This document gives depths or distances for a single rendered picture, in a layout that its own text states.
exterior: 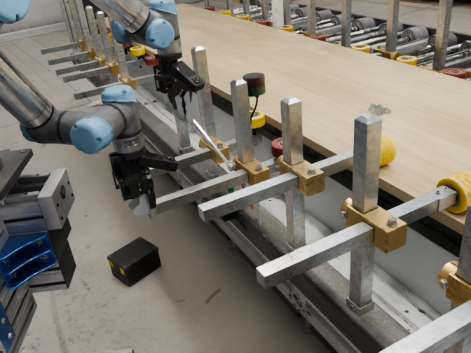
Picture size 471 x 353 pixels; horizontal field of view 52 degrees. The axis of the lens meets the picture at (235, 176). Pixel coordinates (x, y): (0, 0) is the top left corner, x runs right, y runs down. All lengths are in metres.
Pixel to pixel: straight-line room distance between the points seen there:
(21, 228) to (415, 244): 0.93
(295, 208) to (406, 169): 0.30
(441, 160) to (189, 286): 1.37
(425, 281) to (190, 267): 1.38
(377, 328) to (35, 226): 0.80
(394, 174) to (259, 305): 1.10
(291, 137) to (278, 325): 1.13
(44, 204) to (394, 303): 0.87
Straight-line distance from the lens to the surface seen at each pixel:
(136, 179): 1.19
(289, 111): 1.08
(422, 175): 1.26
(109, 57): 2.72
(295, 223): 1.23
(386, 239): 0.93
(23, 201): 1.19
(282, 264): 0.86
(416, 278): 1.30
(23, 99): 1.05
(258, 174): 1.33
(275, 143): 1.39
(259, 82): 1.31
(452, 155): 1.36
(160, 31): 1.26
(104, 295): 2.38
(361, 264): 1.05
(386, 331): 1.11
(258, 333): 2.05
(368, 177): 0.93
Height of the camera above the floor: 1.51
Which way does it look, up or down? 29 degrees down
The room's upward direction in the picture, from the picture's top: 6 degrees counter-clockwise
